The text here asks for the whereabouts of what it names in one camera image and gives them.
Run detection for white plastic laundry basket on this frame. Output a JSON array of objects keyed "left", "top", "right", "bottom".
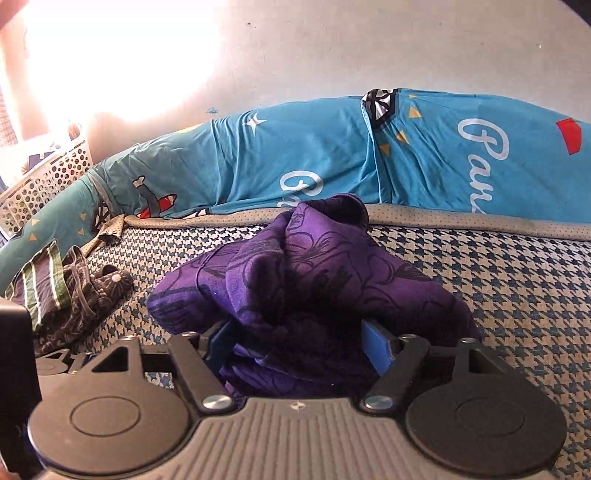
[{"left": 0, "top": 122, "right": 93, "bottom": 236}]

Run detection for blue printed bolster pillows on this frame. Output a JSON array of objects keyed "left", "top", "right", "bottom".
[{"left": 0, "top": 88, "right": 591, "bottom": 296}]

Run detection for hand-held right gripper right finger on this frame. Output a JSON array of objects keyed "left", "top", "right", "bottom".
[{"left": 360, "top": 318, "right": 504, "bottom": 414}]

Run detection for dark floral garment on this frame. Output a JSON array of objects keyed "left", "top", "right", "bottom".
[{"left": 32, "top": 247, "right": 136, "bottom": 358}]

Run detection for green striped garment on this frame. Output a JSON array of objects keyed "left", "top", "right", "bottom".
[{"left": 4, "top": 240, "right": 70, "bottom": 330}]

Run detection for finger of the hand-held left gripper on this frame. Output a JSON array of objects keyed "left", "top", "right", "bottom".
[{"left": 36, "top": 348, "right": 75, "bottom": 376}]

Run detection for purple floral top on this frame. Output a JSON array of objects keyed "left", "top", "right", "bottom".
[{"left": 147, "top": 194, "right": 481, "bottom": 398}]

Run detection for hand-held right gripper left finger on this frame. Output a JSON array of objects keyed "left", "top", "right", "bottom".
[{"left": 90, "top": 319, "right": 241, "bottom": 415}]

